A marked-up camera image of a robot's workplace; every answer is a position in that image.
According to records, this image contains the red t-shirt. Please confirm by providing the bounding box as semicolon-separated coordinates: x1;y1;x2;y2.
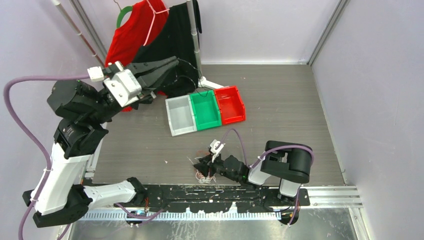
104;0;169;68

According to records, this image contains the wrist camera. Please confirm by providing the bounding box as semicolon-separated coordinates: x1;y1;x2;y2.
103;69;142;107
209;139;225;163

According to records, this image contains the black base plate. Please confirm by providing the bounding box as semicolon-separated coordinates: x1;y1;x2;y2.
121;184;296;214

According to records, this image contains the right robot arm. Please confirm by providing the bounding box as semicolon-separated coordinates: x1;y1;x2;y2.
193;140;315;206

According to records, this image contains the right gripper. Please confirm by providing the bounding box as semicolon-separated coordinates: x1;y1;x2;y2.
194;150;241;183

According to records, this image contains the red white rod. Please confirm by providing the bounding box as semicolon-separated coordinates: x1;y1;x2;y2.
50;0;103;66

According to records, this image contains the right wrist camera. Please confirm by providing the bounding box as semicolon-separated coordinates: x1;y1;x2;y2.
209;139;225;163

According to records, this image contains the black thin cable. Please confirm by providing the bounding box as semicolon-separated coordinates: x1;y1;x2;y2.
168;58;210;99

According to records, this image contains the green hanger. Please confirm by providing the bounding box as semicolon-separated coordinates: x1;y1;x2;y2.
113;0;133;29

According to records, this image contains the grey plastic bin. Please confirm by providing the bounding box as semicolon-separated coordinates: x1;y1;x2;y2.
165;95;197;137

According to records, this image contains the green plastic bin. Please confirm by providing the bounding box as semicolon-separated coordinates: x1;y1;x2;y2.
189;90;222;131

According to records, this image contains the pink hanger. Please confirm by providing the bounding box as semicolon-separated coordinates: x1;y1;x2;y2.
142;0;170;47

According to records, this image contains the orange cable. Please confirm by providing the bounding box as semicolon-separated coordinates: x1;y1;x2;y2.
193;150;210;176

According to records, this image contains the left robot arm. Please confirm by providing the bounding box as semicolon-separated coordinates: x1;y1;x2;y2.
33;56;179;228

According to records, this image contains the black t-shirt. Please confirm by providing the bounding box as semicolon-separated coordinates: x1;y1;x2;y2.
134;3;199;98

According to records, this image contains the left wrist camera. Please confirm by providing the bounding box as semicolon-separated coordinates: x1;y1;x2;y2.
103;69;142;107

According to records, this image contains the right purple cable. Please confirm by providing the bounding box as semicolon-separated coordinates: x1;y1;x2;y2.
218;128;315;227

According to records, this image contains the white clothes rack stand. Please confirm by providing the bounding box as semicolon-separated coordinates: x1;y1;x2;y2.
105;0;226;117

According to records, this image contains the red plastic bin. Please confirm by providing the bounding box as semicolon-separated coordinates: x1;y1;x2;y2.
213;85;246;125

